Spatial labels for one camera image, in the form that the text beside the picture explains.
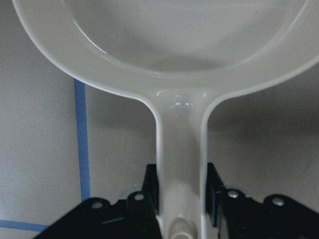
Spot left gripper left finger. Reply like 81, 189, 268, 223
36, 164, 162, 239

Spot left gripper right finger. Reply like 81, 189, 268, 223
205, 163, 319, 239

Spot beige dustpan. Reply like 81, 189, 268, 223
13, 0, 319, 239

